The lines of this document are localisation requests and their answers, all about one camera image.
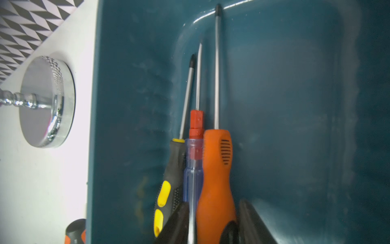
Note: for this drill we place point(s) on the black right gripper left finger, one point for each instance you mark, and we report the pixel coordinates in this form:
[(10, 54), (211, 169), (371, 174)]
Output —
[(176, 229)]

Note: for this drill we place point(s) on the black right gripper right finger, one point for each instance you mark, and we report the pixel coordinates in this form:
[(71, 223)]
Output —
[(251, 227)]

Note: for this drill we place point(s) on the black yellow grip screwdriver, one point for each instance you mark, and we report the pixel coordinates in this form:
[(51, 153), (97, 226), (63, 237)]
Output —
[(170, 194)]

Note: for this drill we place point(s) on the orange handle long screwdriver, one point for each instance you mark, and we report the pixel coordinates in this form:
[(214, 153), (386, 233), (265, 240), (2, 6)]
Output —
[(216, 212)]

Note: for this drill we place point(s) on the blue transparent handle screwdriver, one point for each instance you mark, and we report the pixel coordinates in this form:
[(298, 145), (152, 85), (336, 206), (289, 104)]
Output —
[(193, 175)]

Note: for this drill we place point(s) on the black orange collar screwdriver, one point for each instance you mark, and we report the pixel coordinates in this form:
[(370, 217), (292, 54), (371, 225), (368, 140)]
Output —
[(76, 232)]

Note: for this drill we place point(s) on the teal plastic storage box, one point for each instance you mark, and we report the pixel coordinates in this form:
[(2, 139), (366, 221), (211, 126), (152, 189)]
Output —
[(304, 92)]

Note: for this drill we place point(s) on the chrome glass holder stand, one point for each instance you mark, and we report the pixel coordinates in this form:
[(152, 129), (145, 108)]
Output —
[(46, 102)]

